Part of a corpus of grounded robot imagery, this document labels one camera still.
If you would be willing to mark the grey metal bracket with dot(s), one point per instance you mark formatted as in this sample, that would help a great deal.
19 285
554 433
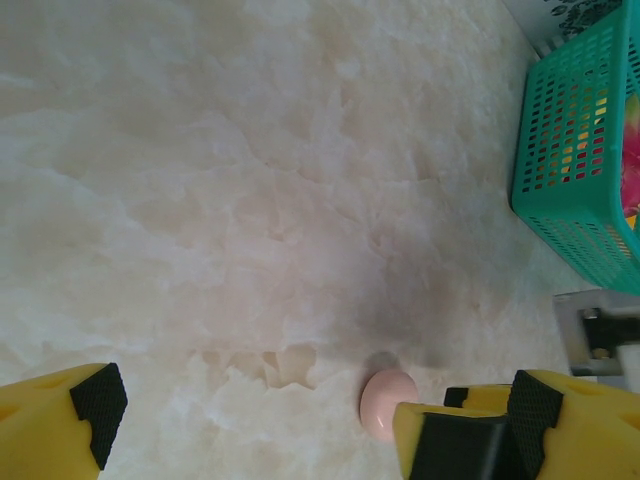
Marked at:
610 302

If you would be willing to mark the teal plastic mesh basket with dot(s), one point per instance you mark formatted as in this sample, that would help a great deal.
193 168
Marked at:
565 200

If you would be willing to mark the pink dragon fruit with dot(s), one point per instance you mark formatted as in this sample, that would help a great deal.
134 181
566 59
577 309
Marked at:
631 170

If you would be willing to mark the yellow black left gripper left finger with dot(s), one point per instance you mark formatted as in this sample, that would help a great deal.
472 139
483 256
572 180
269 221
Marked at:
40 430

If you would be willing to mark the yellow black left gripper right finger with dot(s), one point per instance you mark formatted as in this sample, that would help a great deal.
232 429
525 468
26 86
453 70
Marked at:
590 440

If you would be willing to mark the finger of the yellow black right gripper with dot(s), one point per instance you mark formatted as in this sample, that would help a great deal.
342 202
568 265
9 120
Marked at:
450 450
485 397

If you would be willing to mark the pink earbud charging case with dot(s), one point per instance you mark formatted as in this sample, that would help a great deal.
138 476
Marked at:
382 400

